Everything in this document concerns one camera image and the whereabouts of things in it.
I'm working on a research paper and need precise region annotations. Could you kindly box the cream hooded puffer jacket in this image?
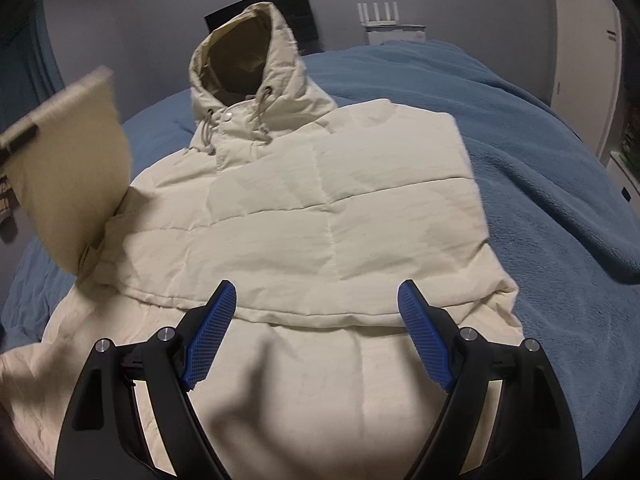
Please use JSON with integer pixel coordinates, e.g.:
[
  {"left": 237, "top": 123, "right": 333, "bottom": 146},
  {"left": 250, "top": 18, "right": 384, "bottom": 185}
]
[{"left": 0, "top": 2, "right": 524, "bottom": 480}]

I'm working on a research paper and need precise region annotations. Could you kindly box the black monitor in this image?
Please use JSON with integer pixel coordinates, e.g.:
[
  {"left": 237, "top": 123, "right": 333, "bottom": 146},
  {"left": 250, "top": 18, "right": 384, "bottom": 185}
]
[{"left": 204, "top": 0, "right": 321, "bottom": 54}]

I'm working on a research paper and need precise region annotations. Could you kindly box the white router with antennas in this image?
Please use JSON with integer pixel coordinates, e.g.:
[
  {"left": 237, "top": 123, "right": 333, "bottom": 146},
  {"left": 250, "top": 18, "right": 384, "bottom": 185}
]
[{"left": 357, "top": 2, "right": 426, "bottom": 29}]

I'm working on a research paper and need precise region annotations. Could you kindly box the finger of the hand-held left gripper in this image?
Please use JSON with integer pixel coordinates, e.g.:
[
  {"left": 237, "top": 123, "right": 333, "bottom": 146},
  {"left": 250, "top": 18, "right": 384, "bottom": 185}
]
[{"left": 0, "top": 126, "right": 39, "bottom": 154}]

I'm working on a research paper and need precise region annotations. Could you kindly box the blue fleece blanket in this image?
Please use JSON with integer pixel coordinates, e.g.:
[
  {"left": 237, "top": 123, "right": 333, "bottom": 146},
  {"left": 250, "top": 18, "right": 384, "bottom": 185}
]
[{"left": 0, "top": 40, "right": 640, "bottom": 461}]

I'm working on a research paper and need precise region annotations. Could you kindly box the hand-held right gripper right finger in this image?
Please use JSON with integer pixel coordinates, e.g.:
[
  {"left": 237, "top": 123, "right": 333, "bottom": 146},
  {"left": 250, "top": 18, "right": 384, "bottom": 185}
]
[{"left": 397, "top": 280, "right": 584, "bottom": 480}]

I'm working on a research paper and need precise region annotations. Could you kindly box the white door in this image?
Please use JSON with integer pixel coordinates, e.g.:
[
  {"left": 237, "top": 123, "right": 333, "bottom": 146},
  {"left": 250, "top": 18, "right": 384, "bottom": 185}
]
[{"left": 547, "top": 0, "right": 624, "bottom": 157}]

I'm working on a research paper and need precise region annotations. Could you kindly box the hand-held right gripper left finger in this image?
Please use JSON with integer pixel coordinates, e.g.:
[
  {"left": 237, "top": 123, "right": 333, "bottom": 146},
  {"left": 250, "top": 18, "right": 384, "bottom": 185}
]
[{"left": 54, "top": 280, "right": 237, "bottom": 480}]

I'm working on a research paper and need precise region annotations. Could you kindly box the white box under router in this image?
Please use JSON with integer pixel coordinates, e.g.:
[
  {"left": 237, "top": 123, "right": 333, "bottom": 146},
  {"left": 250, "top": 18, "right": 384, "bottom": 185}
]
[{"left": 367, "top": 27, "right": 429, "bottom": 46}]

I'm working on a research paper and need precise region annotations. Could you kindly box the blue curtain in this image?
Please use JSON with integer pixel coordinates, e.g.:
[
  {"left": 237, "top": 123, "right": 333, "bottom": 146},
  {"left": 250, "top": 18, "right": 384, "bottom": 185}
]
[{"left": 0, "top": 7, "right": 67, "bottom": 122}]

